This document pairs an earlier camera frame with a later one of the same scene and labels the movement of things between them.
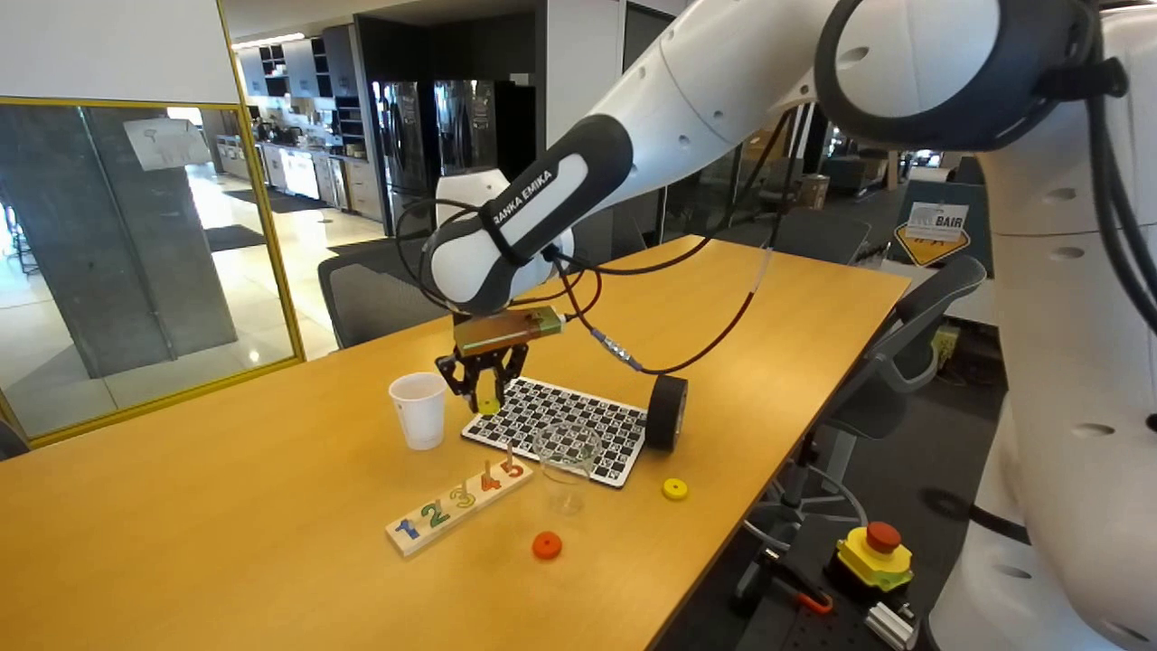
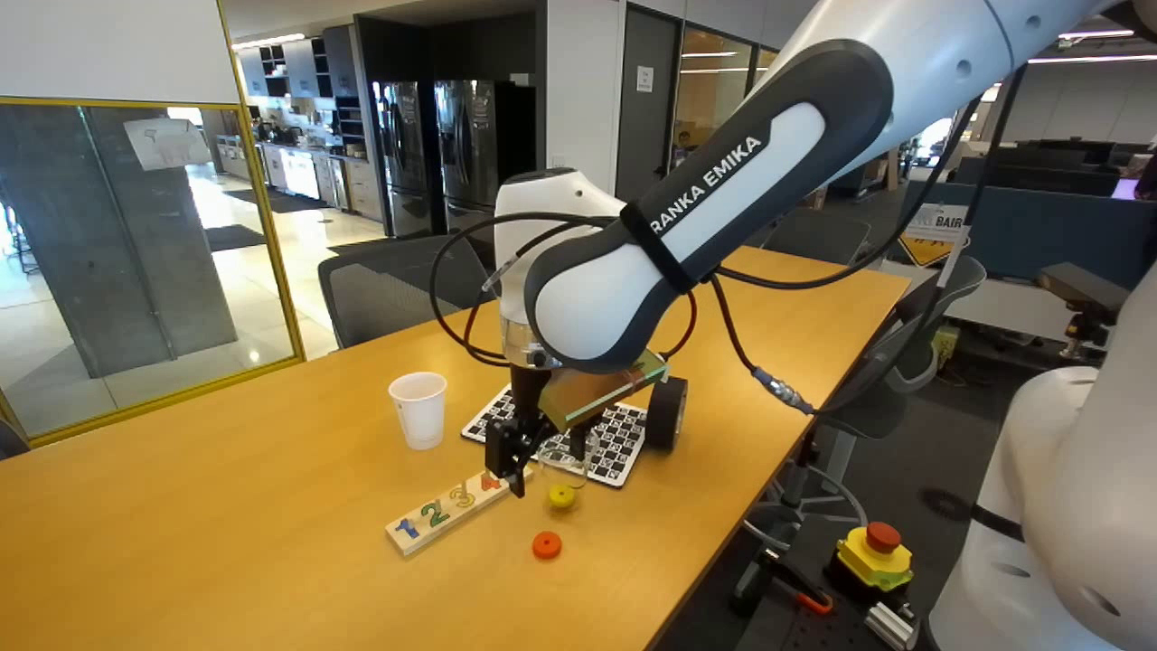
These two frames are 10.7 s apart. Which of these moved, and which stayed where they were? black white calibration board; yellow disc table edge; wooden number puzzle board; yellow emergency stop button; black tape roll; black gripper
Moved: yellow disc table edge; black gripper
Stayed: yellow emergency stop button; wooden number puzzle board; black white calibration board; black tape roll
